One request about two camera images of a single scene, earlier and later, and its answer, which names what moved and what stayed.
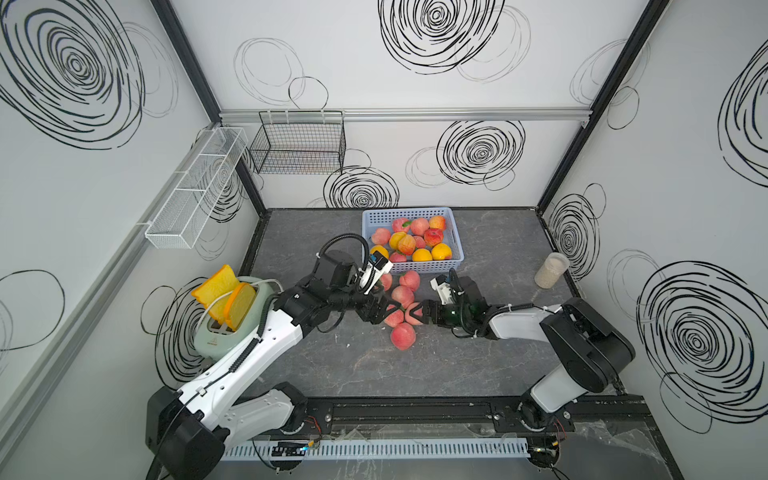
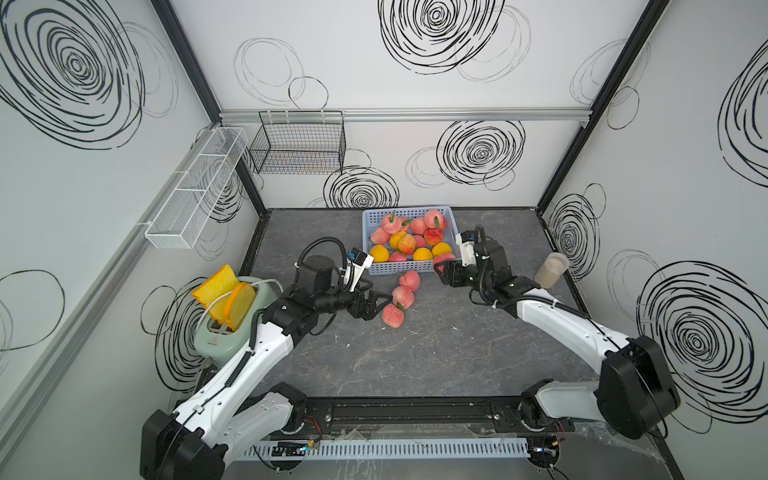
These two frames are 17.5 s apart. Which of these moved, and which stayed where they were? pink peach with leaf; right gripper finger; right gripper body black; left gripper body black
Moved: right gripper body black; pink peach with leaf; right gripper finger
Stayed: left gripper body black
